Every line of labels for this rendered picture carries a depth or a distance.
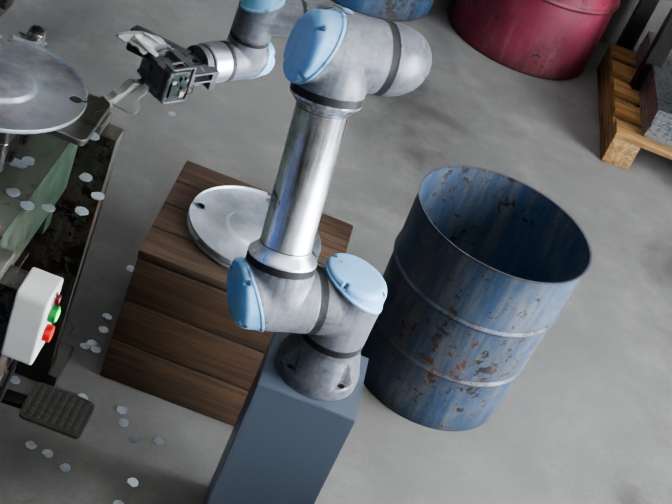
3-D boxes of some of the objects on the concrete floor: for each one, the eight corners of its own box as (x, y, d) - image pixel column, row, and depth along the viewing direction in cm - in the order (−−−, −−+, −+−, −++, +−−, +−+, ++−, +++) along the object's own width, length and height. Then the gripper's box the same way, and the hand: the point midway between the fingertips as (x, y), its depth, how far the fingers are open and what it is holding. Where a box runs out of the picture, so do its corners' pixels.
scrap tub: (508, 353, 325) (590, 208, 299) (500, 462, 290) (593, 309, 264) (357, 294, 323) (427, 143, 296) (332, 397, 288) (408, 236, 261)
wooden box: (304, 337, 301) (353, 224, 282) (273, 441, 270) (326, 322, 250) (147, 277, 299) (187, 159, 280) (98, 375, 267) (138, 250, 248)
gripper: (234, 34, 217) (142, 44, 203) (202, 124, 228) (113, 140, 214) (204, 7, 221) (112, 15, 207) (175, 97, 232) (85, 111, 218)
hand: (103, 69), depth 212 cm, fingers open, 13 cm apart
